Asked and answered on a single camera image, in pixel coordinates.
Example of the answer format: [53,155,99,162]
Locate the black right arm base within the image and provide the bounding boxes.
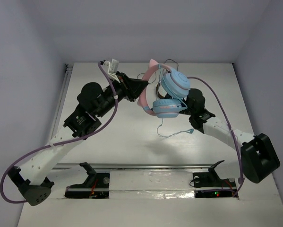
[189,160,238,199]

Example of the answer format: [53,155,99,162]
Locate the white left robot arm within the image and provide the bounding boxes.
[4,72,148,206]

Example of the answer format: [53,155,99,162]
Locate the brown silver headphones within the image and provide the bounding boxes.
[155,82,165,99]

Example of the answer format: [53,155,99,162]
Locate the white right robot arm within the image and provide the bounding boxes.
[182,88,281,183]

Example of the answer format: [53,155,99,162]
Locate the clear tape strip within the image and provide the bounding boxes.
[109,170,195,200]

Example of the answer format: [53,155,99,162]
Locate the light blue wired earphones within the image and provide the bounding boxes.
[156,70,194,139]

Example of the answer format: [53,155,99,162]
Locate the aluminium rail front edge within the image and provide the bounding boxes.
[51,163,215,170]

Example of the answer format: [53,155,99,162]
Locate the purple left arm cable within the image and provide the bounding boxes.
[0,61,120,204]

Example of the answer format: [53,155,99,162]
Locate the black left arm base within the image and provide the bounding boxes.
[64,162,110,199]

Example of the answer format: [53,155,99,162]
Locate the thin black headphone cable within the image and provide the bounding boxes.
[137,59,180,85]

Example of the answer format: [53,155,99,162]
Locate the aluminium rail left edge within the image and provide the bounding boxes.
[47,64,74,144]

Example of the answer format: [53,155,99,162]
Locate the pink blue cat-ear headphones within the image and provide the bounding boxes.
[137,59,190,119]

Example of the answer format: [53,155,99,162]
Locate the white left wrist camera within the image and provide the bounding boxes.
[103,59,120,83]

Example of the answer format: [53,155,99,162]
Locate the aluminium rail edge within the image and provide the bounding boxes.
[51,163,215,170]
[47,64,74,144]

